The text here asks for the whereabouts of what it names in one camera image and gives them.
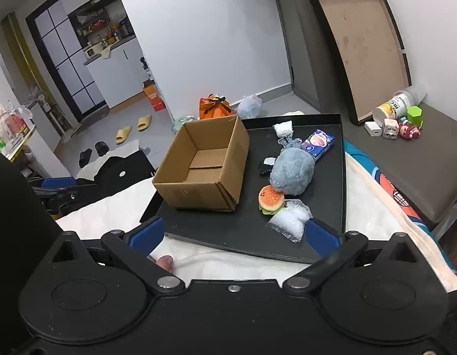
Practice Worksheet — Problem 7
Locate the grey leather panel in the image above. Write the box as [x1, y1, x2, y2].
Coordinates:
[292, 0, 356, 113]

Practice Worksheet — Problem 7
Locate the white blanket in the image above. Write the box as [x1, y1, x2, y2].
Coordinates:
[56, 138, 457, 289]

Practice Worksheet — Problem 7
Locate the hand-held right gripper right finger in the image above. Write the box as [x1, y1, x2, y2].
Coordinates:
[282, 217, 423, 296]

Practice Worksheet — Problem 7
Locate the white jar with yellow label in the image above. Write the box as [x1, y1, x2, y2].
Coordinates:
[374, 89, 427, 126]

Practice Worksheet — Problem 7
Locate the pale plastic bag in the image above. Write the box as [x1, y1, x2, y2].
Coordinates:
[236, 95, 262, 120]

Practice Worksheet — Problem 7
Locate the clear plastic bag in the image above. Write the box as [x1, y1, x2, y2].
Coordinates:
[267, 199, 313, 244]

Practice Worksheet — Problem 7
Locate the orange carton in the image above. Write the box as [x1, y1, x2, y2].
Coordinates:
[143, 80, 166, 112]

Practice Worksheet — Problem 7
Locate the grey plush toy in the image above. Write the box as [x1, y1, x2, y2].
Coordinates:
[269, 137, 316, 196]

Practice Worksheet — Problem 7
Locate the brown cardboard box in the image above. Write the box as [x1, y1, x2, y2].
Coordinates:
[152, 114, 250, 212]

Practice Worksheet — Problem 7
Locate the white kitchen cabinet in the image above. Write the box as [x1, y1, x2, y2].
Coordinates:
[84, 39, 148, 109]

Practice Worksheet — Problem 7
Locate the small green bag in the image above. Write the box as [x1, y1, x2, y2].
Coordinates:
[172, 114, 196, 134]

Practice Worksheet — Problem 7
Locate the orange gift bag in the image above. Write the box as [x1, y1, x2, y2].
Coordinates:
[198, 95, 234, 121]

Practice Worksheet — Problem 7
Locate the green hexagonal box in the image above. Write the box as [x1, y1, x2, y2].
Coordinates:
[406, 106, 425, 126]

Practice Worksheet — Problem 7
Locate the white crumpled tissue wad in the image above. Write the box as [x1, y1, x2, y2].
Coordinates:
[273, 120, 295, 137]

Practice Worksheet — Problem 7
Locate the black tray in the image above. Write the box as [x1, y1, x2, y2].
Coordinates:
[140, 114, 348, 265]

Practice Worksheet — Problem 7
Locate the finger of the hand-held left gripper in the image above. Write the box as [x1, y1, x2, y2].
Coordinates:
[96, 150, 157, 185]
[29, 177, 82, 216]

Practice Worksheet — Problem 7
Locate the grey leather bench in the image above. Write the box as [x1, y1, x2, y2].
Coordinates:
[343, 100, 457, 232]

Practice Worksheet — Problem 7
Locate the brown board with black frame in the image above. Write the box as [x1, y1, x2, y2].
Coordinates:
[306, 0, 412, 125]

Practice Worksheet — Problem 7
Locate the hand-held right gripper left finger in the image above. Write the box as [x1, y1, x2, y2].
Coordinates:
[47, 217, 185, 296]

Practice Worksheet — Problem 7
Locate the purple tissue pack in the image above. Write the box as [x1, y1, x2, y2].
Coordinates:
[300, 129, 335, 161]

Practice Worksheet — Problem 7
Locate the black framed glass door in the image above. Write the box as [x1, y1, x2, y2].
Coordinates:
[26, 0, 110, 126]

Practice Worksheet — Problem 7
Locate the hamburger squishy toy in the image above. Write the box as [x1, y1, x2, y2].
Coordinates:
[259, 185, 286, 215]

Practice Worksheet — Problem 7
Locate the red doll figurine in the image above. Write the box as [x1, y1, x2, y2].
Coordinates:
[398, 118, 423, 140]

